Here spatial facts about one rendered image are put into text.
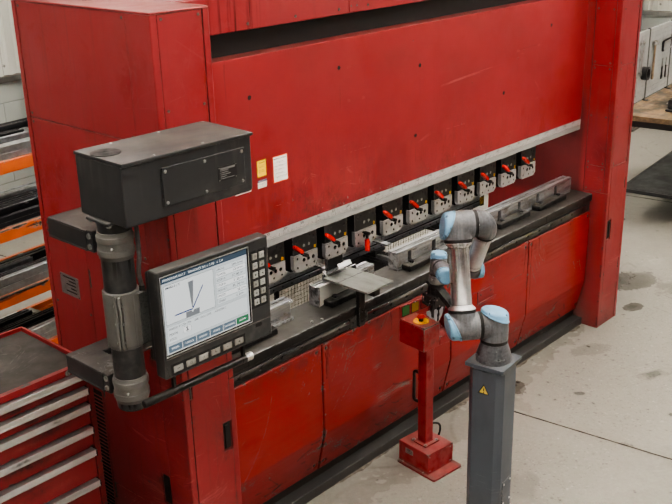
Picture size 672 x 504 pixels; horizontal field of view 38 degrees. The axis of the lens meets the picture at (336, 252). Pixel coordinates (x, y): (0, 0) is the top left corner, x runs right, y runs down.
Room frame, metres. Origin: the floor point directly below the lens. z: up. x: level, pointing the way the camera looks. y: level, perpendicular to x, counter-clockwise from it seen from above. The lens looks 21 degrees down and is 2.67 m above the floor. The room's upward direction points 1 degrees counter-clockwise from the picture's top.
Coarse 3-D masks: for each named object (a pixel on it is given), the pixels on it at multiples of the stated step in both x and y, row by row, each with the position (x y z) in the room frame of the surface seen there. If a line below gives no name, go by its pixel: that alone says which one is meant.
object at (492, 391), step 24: (480, 384) 3.61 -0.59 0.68; (504, 384) 3.58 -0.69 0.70; (480, 408) 3.61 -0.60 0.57; (504, 408) 3.58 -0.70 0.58; (480, 432) 3.61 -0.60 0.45; (504, 432) 3.59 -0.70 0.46; (480, 456) 3.60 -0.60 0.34; (504, 456) 3.60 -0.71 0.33; (480, 480) 3.60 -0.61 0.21; (504, 480) 3.61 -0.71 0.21
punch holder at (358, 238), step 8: (352, 216) 4.19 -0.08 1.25; (360, 216) 4.22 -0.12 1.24; (368, 216) 4.26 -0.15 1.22; (352, 224) 4.19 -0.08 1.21; (360, 224) 4.22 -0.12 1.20; (368, 224) 4.26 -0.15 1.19; (352, 232) 4.19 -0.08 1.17; (360, 232) 4.21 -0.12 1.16; (352, 240) 4.19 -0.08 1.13; (360, 240) 4.21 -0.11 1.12
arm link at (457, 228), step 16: (448, 224) 3.71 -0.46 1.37; (464, 224) 3.72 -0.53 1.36; (448, 240) 3.72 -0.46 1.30; (464, 240) 3.70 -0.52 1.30; (464, 256) 3.70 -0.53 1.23; (464, 272) 3.68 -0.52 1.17; (464, 288) 3.66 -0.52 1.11; (464, 304) 3.64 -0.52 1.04; (448, 320) 3.62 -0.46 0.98; (464, 320) 3.60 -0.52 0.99; (448, 336) 3.64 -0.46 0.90; (464, 336) 3.59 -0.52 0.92; (480, 336) 3.61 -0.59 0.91
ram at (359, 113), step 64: (576, 0) 5.58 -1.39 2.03; (256, 64) 3.78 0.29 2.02; (320, 64) 4.05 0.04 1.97; (384, 64) 4.35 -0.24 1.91; (448, 64) 4.70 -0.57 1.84; (512, 64) 5.12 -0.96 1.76; (576, 64) 5.62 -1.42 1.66; (256, 128) 3.77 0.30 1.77; (320, 128) 4.04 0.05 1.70; (384, 128) 4.35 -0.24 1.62; (448, 128) 4.71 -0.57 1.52; (512, 128) 5.14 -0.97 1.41; (576, 128) 5.65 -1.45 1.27; (256, 192) 3.75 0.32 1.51; (320, 192) 4.03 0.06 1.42
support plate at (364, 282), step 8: (344, 272) 4.13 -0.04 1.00; (352, 272) 4.12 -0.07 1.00; (328, 280) 4.04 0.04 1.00; (336, 280) 4.03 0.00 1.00; (344, 280) 4.03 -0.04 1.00; (352, 280) 4.03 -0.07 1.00; (360, 280) 4.03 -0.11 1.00; (368, 280) 4.02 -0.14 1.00; (376, 280) 4.02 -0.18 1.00; (384, 280) 4.02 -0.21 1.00; (392, 280) 4.02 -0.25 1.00; (352, 288) 3.94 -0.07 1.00; (360, 288) 3.93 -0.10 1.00; (368, 288) 3.93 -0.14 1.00; (376, 288) 3.93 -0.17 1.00
